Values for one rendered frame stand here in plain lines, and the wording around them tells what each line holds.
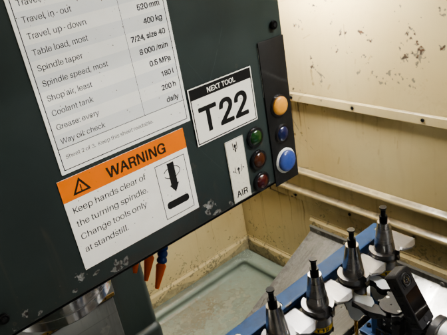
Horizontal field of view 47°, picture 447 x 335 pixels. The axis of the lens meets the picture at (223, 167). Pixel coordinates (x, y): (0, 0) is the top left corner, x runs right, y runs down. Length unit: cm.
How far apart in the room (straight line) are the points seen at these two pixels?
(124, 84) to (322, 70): 110
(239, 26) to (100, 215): 27
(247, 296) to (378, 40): 112
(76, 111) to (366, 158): 119
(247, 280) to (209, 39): 165
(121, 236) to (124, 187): 6
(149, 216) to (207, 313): 147
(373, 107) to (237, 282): 99
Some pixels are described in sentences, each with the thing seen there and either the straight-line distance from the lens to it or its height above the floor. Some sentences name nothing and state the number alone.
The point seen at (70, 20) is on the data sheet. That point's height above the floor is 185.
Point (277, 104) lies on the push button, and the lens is 67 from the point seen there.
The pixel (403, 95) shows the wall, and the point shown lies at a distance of 145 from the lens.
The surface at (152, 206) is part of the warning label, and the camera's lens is 59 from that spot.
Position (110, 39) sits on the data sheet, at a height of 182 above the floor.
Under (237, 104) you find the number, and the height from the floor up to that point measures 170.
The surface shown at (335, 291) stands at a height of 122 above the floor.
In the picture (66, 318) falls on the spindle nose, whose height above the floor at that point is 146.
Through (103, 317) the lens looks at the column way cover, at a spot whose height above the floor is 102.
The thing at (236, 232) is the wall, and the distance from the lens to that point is 221.
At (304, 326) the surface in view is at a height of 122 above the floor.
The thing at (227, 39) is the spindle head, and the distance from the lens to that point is 62.
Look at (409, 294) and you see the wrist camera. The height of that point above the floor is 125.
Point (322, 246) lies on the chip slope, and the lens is 186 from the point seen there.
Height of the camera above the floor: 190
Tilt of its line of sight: 25 degrees down
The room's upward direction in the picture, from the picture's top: 10 degrees counter-clockwise
